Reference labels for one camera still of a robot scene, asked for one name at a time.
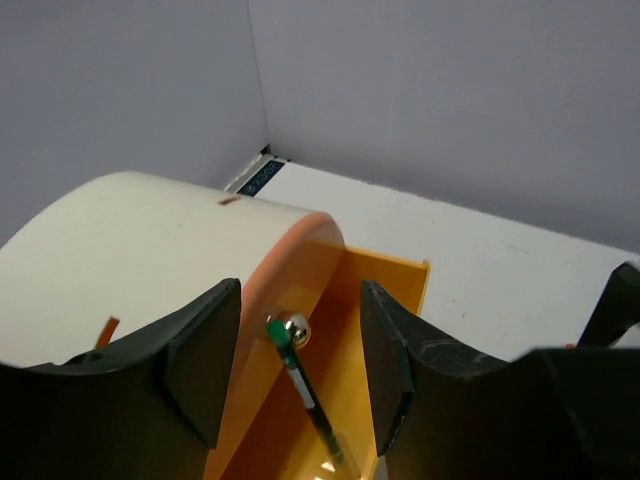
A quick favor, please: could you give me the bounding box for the green ink pen refill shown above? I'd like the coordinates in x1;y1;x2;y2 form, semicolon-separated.
266;319;361;479

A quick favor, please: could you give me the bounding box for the round beige drawer organizer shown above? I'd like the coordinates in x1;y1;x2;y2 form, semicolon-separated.
1;172;323;367

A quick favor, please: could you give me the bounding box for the right blue table label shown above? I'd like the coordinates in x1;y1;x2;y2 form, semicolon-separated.
237;159;285;197

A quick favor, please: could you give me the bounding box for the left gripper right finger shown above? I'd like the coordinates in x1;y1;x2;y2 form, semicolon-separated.
360;282;639;479

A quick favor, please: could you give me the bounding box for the orange top drawer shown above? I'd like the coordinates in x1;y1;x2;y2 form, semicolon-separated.
204;211;344;479

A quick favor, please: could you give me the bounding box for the yellow drawer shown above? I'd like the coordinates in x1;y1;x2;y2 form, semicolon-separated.
204;248;430;479

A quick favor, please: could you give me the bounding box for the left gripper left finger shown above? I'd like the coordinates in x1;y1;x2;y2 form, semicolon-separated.
1;278;241;479

